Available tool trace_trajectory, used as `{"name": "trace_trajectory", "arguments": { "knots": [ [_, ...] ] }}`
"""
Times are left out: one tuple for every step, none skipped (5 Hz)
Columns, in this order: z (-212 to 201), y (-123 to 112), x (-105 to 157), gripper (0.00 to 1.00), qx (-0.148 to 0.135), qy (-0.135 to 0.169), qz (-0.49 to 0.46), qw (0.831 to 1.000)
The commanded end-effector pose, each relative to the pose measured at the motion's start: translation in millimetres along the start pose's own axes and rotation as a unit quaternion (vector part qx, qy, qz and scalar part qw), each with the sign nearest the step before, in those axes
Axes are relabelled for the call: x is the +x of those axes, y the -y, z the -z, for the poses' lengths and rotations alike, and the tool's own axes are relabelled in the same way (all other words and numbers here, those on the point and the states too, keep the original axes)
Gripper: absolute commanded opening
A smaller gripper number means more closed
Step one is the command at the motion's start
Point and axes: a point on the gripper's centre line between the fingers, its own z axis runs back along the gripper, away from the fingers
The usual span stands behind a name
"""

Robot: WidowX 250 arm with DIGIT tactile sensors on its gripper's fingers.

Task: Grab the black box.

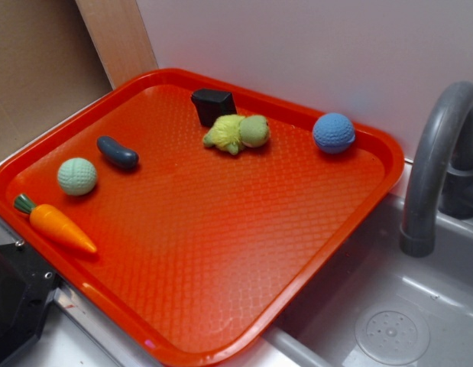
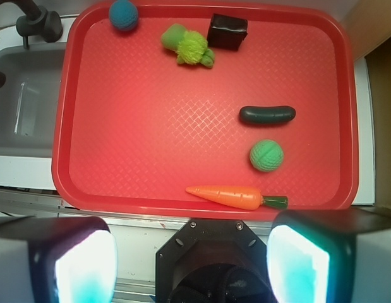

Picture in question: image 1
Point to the green plush turtle toy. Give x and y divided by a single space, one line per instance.
234 133

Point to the blue dimpled ball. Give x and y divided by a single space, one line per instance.
333 133

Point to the dark grey capsule toy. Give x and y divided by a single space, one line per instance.
117 154

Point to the wooden board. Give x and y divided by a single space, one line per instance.
120 38

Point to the black box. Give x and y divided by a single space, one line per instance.
210 104

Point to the orange plastic tray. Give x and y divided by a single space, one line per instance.
198 251

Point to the brown cardboard panel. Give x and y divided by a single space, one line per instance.
49 69

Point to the light green dimpled ball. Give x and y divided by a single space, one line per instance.
77 176

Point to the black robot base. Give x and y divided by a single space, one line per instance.
27 286

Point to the orange toy carrot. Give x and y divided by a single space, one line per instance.
55 225

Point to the grey toy faucet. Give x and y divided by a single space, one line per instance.
441 178

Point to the grey toy sink basin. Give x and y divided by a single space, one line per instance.
372 305

